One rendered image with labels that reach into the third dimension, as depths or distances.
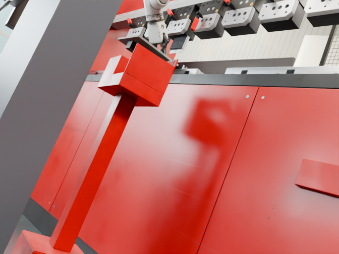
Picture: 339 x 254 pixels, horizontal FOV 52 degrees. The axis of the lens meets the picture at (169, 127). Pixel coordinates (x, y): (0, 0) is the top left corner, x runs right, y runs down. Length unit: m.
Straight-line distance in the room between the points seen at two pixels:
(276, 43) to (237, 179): 3.71
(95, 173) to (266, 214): 0.55
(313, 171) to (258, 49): 3.85
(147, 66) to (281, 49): 3.53
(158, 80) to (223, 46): 3.83
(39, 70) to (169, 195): 0.58
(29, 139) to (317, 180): 0.75
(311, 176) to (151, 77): 0.57
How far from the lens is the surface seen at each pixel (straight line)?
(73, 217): 1.19
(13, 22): 2.94
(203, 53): 5.08
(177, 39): 1.88
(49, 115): 1.04
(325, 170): 0.92
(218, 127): 1.17
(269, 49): 4.64
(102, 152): 1.17
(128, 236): 1.32
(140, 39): 1.62
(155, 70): 1.17
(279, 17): 1.45
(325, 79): 1.06
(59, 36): 1.04
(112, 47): 2.62
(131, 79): 1.13
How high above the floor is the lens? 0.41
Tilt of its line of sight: 10 degrees up
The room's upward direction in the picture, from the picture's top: 23 degrees clockwise
